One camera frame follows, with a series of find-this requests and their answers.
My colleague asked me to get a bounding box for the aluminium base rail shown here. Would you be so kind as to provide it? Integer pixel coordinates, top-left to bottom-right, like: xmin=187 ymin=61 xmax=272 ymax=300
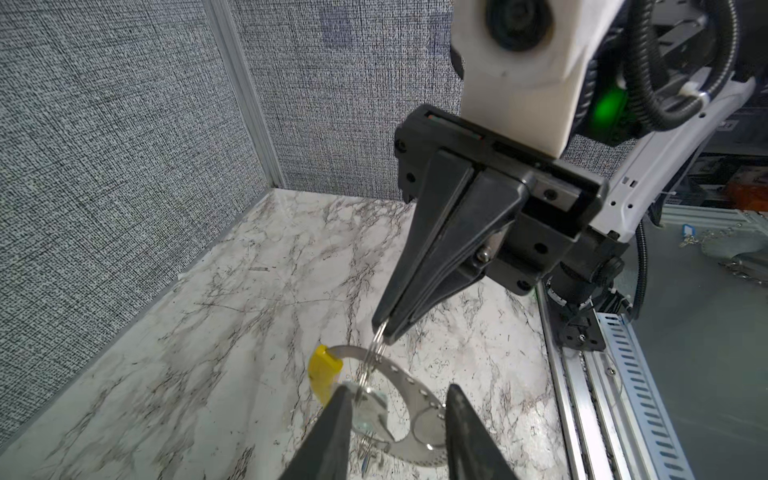
xmin=536 ymin=285 xmax=694 ymax=479

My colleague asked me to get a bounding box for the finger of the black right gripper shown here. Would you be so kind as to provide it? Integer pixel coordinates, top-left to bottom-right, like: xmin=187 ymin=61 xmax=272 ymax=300
xmin=383 ymin=170 xmax=529 ymax=345
xmin=372 ymin=151 xmax=474 ymax=329

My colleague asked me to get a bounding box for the yellow capped key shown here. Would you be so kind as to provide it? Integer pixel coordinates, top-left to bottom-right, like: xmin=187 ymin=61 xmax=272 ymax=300
xmin=307 ymin=345 xmax=344 ymax=406

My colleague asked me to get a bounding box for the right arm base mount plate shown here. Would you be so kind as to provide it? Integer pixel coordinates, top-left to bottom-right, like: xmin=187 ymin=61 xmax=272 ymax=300
xmin=552 ymin=307 xmax=606 ymax=351

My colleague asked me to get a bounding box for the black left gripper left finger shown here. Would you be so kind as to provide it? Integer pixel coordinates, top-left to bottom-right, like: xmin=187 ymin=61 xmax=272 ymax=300
xmin=279 ymin=386 xmax=353 ymax=480

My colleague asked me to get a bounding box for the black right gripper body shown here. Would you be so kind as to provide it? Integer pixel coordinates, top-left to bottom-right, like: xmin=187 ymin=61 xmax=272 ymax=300
xmin=393 ymin=104 xmax=608 ymax=294

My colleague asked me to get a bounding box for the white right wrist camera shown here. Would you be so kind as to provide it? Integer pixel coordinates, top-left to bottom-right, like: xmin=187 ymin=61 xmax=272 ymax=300
xmin=451 ymin=1 xmax=623 ymax=158

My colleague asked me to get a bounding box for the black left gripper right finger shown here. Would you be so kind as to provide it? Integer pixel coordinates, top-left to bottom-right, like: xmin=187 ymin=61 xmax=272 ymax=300
xmin=445 ymin=384 xmax=518 ymax=480

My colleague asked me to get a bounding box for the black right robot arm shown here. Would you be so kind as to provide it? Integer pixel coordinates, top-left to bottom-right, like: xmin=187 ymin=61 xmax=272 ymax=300
xmin=372 ymin=1 xmax=754 ymax=350

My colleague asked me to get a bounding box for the black corrugated right cable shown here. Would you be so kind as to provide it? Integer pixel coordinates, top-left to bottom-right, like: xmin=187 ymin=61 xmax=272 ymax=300
xmin=623 ymin=0 xmax=740 ymax=322

